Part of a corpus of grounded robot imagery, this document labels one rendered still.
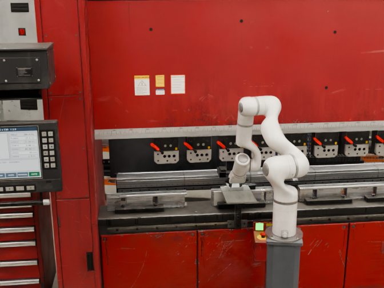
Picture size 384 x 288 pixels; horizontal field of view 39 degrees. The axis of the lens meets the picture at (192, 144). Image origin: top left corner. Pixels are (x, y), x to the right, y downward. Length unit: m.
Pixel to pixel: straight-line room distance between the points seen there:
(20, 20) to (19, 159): 5.21
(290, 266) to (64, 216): 1.30
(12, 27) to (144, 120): 4.87
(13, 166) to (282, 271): 1.43
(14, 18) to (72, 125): 4.94
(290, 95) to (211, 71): 0.51
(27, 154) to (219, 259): 1.43
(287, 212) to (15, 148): 1.36
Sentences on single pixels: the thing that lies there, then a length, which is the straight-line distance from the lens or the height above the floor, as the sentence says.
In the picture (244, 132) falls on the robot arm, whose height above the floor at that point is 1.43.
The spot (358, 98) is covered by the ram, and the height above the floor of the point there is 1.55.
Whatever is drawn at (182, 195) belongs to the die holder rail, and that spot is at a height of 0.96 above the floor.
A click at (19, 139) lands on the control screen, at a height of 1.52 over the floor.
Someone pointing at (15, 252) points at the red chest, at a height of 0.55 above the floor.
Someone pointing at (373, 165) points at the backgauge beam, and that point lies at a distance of 4.06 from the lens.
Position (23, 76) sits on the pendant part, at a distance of 2.68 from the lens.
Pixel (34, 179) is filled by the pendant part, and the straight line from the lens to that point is 2.78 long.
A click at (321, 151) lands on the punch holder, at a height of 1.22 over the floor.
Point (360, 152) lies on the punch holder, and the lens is 3.59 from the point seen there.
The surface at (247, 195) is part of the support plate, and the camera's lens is 3.32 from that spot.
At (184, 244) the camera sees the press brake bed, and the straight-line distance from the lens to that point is 3.43.
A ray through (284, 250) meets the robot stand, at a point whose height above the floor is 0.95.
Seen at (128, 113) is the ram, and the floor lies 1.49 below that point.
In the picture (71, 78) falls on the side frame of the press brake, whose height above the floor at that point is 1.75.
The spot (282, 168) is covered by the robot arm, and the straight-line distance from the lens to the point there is 2.63.
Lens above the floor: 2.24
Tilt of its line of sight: 17 degrees down
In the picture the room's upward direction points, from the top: straight up
